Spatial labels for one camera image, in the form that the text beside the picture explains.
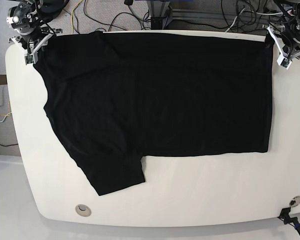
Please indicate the black clamp with cable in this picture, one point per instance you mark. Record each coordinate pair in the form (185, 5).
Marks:
(285, 217)

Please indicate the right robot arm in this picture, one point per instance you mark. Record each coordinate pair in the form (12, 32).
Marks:
(30, 19)

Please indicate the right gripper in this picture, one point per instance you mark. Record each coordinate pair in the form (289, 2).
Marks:
(31, 39)

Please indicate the black T-shirt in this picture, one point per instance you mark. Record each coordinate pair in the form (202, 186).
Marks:
(114, 98)

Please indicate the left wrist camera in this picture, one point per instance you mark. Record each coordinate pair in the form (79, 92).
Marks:
(284, 62)

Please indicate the left table cable grommet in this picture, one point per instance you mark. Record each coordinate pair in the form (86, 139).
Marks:
(83, 210)

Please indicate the table cable grommet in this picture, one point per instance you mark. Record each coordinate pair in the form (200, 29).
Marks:
(294, 202)
(83, 210)

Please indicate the aluminium frame column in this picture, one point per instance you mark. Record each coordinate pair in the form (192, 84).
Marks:
(161, 13)

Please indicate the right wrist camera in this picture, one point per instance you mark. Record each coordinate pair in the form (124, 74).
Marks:
(31, 58)

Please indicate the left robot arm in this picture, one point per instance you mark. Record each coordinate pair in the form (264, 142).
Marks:
(288, 13)

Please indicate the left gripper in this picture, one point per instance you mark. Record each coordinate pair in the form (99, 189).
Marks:
(287, 40)

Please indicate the right table cable grommet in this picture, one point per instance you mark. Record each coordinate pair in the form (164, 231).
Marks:
(294, 202)

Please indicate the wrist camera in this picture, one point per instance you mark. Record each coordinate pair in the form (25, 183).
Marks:
(284, 62)
(31, 58)

